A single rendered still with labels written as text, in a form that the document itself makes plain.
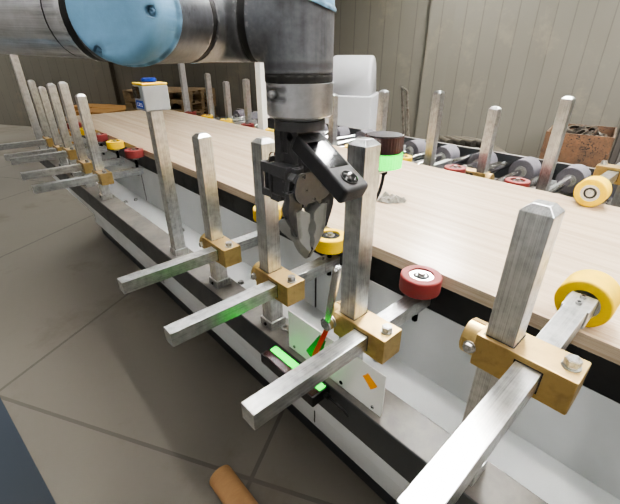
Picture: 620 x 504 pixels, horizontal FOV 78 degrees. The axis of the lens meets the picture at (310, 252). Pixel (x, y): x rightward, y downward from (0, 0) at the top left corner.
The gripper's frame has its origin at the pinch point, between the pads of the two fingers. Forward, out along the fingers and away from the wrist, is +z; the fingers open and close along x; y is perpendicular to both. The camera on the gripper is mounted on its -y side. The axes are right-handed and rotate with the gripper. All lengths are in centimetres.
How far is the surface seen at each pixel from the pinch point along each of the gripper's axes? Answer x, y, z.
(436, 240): -39.9, -0.4, 10.8
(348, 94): -297, 261, 11
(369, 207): -8.0, -4.9, -6.8
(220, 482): 7, 34, 93
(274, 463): -12, 32, 101
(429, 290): -20.7, -10.5, 11.4
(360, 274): -6.9, -4.9, 4.8
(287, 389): 12.0, -8.3, 14.8
